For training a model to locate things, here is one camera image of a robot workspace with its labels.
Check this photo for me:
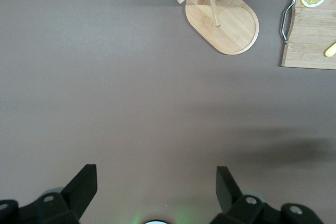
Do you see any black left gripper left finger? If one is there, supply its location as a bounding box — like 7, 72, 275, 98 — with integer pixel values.
0, 164, 98, 224

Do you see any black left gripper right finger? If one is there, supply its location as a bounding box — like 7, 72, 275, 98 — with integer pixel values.
209, 166, 323, 224

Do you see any wooden mug rack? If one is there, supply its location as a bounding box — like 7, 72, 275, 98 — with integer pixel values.
176, 0, 283, 56

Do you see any yellow plastic fork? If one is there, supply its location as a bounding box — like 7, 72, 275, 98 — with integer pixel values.
324, 41, 336, 57

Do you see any bamboo cutting board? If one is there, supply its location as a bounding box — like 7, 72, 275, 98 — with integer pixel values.
281, 0, 336, 70

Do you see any metal cutting board handle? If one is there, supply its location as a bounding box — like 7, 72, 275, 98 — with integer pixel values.
281, 0, 297, 45

